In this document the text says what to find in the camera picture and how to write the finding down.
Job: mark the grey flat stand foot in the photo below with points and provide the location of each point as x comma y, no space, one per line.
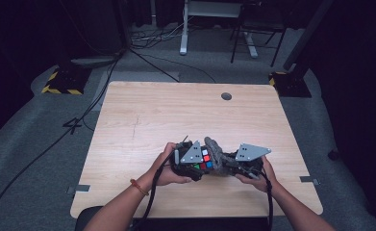
94,61

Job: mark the black yellow striped stand base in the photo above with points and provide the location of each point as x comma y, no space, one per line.
291,85
65,82

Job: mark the small black round object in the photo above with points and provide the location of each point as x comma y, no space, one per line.
333,155

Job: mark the black metal chair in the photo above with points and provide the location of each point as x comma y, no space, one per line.
259,22

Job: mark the multicoloured puzzle cube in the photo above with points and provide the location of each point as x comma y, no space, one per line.
205,159

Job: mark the white desk frame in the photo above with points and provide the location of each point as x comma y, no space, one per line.
184,32

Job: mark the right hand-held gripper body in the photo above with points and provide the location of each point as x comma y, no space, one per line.
249,157

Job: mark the person's right hand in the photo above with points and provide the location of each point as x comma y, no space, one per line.
262,179

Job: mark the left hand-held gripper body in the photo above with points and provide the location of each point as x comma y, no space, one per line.
188,159

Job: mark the grey cloth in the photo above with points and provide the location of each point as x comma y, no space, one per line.
219,159

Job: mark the black slanted stand pole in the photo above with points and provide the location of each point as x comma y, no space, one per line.
307,32

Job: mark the grey tape strip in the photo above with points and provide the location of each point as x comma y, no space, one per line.
309,179
81,188

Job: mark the person's left hand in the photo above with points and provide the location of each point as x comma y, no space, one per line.
168,173

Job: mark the grey round table grommet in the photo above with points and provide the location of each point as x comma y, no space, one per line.
226,96

